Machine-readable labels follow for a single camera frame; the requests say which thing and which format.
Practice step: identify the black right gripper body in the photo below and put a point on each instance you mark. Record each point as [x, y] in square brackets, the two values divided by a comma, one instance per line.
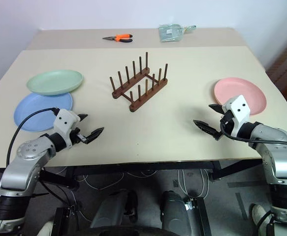
[228, 123]

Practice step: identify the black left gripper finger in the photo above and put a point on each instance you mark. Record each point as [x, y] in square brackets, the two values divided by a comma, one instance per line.
[95, 134]
[83, 117]

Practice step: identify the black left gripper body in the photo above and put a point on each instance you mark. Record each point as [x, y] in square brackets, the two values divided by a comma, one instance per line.
[77, 137]

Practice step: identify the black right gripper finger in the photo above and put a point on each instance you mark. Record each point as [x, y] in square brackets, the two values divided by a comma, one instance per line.
[217, 108]
[207, 127]

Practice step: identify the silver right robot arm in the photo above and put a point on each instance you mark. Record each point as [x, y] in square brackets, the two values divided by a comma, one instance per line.
[283, 167]

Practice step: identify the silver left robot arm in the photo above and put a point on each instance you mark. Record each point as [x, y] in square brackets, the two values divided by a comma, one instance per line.
[25, 169]

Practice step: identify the brown wooden dish rack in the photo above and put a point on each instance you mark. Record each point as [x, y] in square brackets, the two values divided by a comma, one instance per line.
[148, 97]

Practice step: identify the red plate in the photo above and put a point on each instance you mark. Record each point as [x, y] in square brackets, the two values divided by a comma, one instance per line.
[234, 88]

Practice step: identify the green plate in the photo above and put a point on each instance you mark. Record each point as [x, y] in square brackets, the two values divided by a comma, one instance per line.
[54, 81]

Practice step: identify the blue plate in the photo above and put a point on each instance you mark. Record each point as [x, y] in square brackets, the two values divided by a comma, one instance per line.
[36, 103]

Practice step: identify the dark rounded grey shape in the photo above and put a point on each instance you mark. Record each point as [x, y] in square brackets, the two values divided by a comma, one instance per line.
[175, 211]
[113, 209]

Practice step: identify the clear green plastic bag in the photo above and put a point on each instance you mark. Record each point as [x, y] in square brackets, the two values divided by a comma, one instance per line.
[170, 33]

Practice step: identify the white shoe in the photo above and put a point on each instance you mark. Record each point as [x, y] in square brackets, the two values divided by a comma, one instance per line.
[259, 214]

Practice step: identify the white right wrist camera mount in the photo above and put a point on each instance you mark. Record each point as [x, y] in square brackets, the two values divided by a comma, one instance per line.
[239, 108]

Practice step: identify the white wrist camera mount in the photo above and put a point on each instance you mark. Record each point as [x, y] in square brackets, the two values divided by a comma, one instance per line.
[64, 120]
[239, 108]

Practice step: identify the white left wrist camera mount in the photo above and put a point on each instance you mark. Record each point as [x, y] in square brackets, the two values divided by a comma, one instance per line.
[64, 120]

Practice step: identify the black table frame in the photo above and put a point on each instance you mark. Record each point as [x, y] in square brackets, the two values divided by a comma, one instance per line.
[143, 168]

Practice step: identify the black metal stand post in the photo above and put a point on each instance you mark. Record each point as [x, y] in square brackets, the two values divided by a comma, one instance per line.
[64, 221]
[202, 216]

